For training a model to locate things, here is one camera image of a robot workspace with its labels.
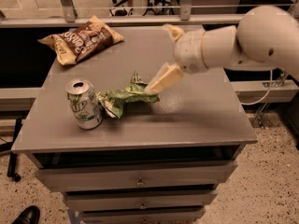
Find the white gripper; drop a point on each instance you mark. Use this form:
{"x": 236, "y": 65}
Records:
{"x": 189, "y": 50}

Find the green jalapeno chip bag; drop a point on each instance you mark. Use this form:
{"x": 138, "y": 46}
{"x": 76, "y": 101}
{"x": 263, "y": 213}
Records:
{"x": 114, "y": 101}

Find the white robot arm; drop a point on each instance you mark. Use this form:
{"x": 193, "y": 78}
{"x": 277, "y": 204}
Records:
{"x": 265, "y": 38}

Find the brown yellow chip bag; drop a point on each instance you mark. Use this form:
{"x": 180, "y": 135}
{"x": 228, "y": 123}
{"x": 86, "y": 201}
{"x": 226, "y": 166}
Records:
{"x": 74, "y": 46}

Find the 7up soda can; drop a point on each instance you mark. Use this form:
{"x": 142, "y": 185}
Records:
{"x": 83, "y": 103}

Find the grey drawer cabinet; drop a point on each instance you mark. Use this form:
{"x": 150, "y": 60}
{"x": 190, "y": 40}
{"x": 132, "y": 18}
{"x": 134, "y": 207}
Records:
{"x": 157, "y": 162}

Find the metal railing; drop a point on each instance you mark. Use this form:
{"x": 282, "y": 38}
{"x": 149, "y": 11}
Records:
{"x": 62, "y": 13}

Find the black stand leg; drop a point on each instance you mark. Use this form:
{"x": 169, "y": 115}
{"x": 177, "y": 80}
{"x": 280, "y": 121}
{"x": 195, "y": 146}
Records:
{"x": 11, "y": 170}

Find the black shoe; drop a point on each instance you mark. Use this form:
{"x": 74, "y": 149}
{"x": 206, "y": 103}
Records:
{"x": 30, "y": 215}

